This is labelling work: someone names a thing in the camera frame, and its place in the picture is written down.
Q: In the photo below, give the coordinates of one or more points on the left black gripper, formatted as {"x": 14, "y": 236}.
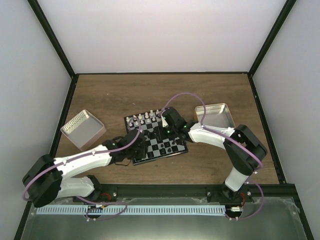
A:
{"x": 143, "y": 153}

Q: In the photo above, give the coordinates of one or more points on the light blue slotted cable duct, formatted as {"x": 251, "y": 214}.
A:
{"x": 134, "y": 210}

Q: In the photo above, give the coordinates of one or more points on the pile of black chess pieces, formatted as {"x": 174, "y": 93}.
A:
{"x": 150, "y": 132}

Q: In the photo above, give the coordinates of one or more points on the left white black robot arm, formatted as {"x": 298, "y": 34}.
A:
{"x": 54, "y": 178}

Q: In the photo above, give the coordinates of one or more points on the black and silver chessboard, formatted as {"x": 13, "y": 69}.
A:
{"x": 153, "y": 146}

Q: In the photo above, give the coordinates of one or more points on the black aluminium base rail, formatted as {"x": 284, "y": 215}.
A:
{"x": 215, "y": 193}

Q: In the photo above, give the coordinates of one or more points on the gold metal tin tray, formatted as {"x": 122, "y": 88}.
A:
{"x": 218, "y": 115}

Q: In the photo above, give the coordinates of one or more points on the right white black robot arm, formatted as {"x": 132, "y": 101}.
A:
{"x": 243, "y": 148}

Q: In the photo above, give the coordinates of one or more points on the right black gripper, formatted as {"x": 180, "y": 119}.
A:
{"x": 159, "y": 135}

